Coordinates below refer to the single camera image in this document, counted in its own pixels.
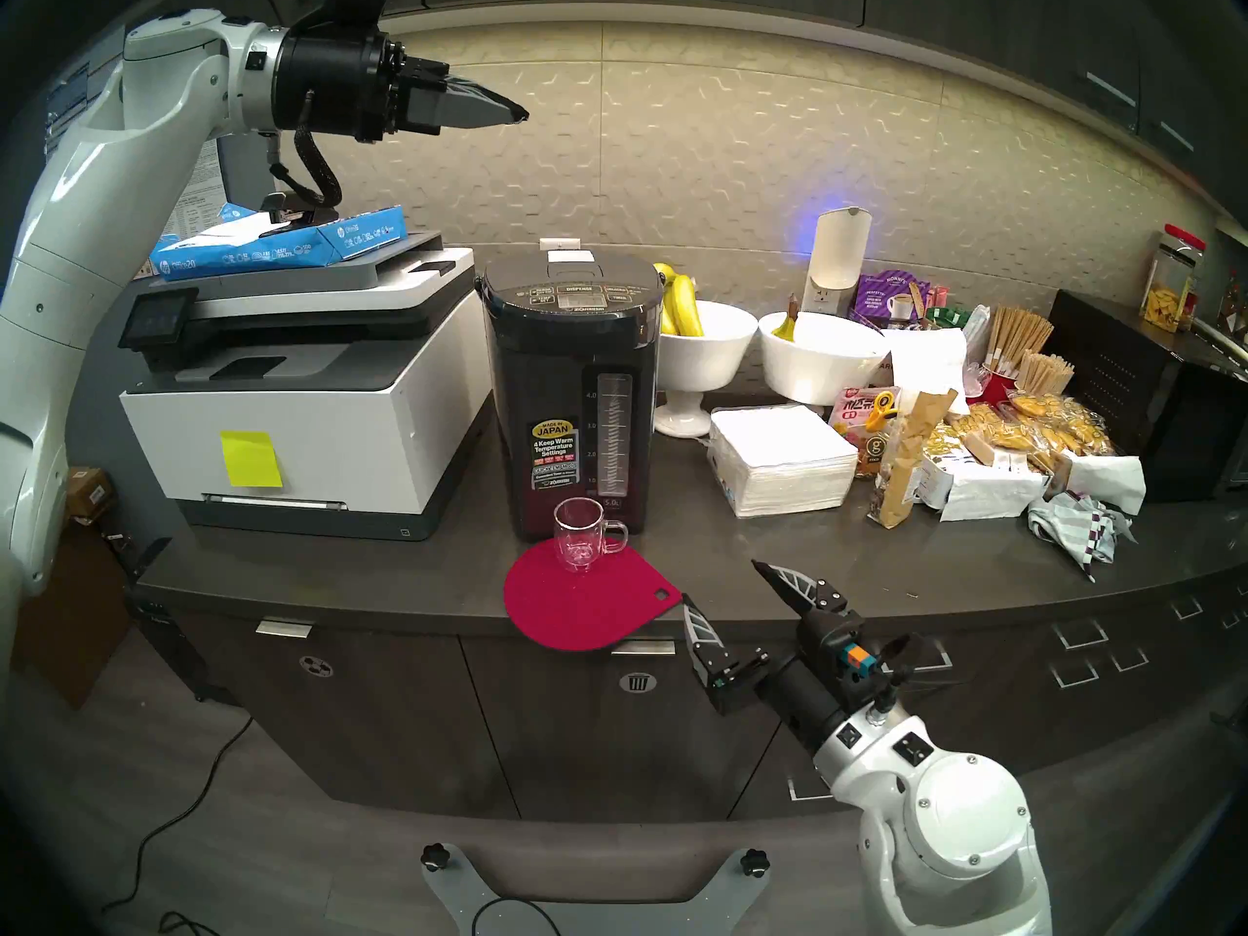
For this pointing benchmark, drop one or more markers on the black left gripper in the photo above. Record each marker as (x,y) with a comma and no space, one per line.
(331,76)

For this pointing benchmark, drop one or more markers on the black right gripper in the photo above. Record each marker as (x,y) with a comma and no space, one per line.
(809,700)

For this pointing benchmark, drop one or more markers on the clear glass cup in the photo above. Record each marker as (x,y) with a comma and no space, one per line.
(575,544)

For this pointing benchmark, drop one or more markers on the black electric water dispenser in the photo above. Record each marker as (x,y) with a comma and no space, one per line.
(546,378)

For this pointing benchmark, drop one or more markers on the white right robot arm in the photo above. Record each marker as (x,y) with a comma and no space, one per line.
(965,807)

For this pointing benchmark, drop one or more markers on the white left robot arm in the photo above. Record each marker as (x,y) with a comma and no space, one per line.
(97,213)

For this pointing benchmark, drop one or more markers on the red cup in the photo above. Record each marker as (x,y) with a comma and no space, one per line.
(996,390)

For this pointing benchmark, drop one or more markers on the white cup dispenser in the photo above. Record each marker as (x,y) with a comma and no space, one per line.
(838,256)

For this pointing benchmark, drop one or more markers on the round trash sticker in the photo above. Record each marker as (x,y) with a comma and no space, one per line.
(638,682)

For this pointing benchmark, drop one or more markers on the silver square drawer pull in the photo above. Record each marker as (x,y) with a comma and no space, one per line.
(811,798)
(1080,643)
(1131,666)
(1188,615)
(1074,682)

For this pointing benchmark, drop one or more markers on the red teardrop silicone mat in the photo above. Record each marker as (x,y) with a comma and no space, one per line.
(585,607)

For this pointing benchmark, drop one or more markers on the white napkin stack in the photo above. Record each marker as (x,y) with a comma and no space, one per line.
(780,456)

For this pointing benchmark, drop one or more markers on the black stapler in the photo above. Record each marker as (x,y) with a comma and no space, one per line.
(288,208)

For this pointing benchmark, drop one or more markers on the brown paper coffee bag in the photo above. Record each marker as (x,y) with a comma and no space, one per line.
(897,486)

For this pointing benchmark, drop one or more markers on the blue printer paper ream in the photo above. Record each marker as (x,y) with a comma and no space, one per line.
(292,252)

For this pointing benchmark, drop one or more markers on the brown packet round logo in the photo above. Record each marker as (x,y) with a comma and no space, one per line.
(875,453)

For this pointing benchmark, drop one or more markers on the black star knob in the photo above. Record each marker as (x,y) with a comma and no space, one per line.
(435,857)
(754,862)

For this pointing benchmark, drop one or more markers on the red white snack packet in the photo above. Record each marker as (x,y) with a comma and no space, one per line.
(850,412)

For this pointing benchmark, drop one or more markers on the white coffee bag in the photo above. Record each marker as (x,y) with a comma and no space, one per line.
(1107,481)
(980,493)

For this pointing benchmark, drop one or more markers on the white round bowl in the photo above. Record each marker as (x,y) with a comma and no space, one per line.
(824,369)

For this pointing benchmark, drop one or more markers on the clear bag yellow snacks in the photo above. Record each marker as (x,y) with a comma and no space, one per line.
(985,427)
(1068,427)

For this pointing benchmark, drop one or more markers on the single yellow banana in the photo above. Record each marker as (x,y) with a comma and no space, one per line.
(786,328)

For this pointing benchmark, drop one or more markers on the white paper bag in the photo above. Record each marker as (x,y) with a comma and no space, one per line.
(926,364)

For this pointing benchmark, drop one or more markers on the yellow banana bunch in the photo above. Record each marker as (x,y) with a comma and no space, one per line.
(682,305)

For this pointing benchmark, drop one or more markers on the white grey office printer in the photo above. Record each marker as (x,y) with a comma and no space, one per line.
(370,417)

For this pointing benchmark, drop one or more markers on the checkered dish cloth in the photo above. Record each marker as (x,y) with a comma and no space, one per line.
(1077,532)

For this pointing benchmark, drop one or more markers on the green tea packets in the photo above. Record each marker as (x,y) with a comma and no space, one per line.
(946,317)

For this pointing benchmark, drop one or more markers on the dark lower counter cabinet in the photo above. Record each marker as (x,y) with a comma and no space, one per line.
(390,720)

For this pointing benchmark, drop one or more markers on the wooden stir stick bundle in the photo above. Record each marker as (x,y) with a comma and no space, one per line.
(1019,337)
(1043,373)

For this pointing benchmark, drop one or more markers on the yellow sticky note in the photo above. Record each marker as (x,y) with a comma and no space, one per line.
(252,459)

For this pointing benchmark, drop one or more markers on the black microwave oven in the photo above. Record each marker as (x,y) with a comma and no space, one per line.
(1131,398)

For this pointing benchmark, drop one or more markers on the round recycling sticker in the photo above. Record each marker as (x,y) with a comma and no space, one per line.
(316,667)

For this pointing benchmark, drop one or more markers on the small cardboard box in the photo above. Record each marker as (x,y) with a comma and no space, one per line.
(90,490)

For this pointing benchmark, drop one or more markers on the glass jar red lid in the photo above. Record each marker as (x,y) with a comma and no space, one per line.
(1168,295)

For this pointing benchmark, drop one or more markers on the large cardboard box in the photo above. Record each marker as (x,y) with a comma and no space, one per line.
(78,612)

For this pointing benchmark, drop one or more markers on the white pedestal bowl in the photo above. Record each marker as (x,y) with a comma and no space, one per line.
(712,354)

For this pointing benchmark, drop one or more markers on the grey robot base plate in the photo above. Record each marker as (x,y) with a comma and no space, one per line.
(634,919)

